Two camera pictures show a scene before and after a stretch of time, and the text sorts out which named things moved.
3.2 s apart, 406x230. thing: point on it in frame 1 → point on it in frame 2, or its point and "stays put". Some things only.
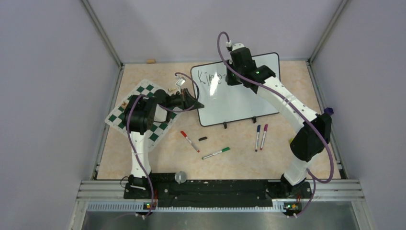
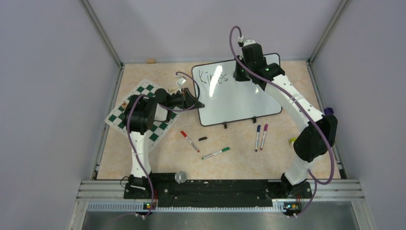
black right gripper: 230,81 → 238,77
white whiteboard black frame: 223,103 stays put
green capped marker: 222,150 stays put
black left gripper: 187,100 stays put
